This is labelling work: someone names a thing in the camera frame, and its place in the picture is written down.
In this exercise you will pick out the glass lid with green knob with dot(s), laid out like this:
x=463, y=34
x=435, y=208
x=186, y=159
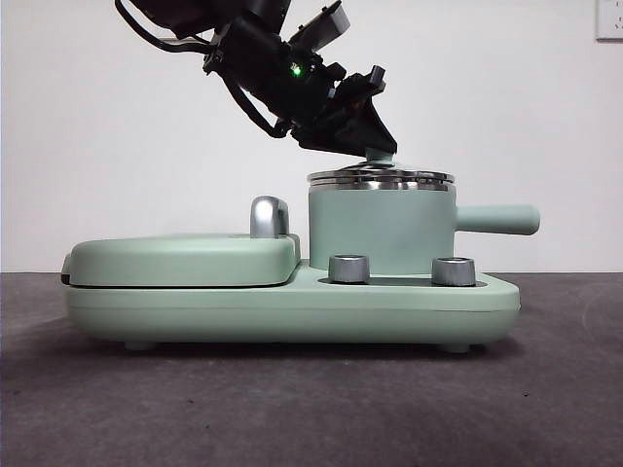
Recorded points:
x=380, y=159

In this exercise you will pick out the silver control knob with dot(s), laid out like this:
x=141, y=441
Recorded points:
x=349, y=270
x=453, y=272

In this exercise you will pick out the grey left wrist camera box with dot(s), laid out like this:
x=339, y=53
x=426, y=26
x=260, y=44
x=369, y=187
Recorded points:
x=321, y=24

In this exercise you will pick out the mint green cooker base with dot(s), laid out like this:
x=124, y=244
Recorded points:
x=292, y=313

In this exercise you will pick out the white wall socket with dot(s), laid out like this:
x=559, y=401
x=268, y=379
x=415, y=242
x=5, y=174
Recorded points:
x=611, y=22

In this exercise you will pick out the mint green griddle cover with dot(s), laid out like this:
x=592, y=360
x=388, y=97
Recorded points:
x=185, y=260

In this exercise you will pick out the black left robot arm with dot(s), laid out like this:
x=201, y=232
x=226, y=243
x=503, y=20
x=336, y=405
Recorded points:
x=263, y=58

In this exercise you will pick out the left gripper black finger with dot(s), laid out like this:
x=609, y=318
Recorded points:
x=336, y=143
x=375, y=129

